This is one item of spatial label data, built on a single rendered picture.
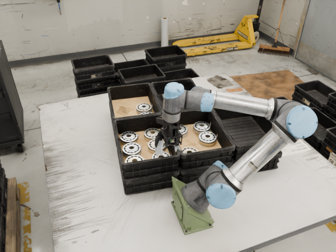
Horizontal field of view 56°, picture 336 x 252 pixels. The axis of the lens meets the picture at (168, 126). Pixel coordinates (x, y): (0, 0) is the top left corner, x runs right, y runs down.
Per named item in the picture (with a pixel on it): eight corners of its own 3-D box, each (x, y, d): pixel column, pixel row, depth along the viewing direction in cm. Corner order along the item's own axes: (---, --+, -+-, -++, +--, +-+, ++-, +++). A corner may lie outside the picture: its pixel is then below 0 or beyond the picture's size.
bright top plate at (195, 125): (212, 130, 190) (212, 129, 190) (196, 132, 188) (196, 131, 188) (206, 120, 198) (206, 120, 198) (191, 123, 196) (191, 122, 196)
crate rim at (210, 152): (236, 150, 167) (236, 147, 166) (181, 159, 161) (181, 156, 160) (209, 110, 199) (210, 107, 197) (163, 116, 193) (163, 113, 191)
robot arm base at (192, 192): (208, 214, 152) (223, 201, 150) (192, 211, 140) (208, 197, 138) (192, 189, 161) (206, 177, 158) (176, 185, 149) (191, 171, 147)
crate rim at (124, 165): (181, 159, 161) (181, 156, 160) (121, 169, 155) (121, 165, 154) (163, 116, 193) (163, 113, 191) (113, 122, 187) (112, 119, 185)
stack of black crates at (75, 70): (112, 90, 371) (108, 54, 344) (118, 103, 348) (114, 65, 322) (77, 96, 359) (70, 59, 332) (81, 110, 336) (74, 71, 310)
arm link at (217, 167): (215, 189, 155) (235, 170, 152) (217, 202, 142) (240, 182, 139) (197, 172, 153) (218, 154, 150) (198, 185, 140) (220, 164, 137)
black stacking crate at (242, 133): (283, 155, 179) (287, 139, 172) (233, 164, 173) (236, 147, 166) (251, 117, 210) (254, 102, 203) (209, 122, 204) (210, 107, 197)
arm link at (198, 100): (212, 90, 131) (186, 87, 131) (215, 94, 120) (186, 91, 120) (210, 109, 133) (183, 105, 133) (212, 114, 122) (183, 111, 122)
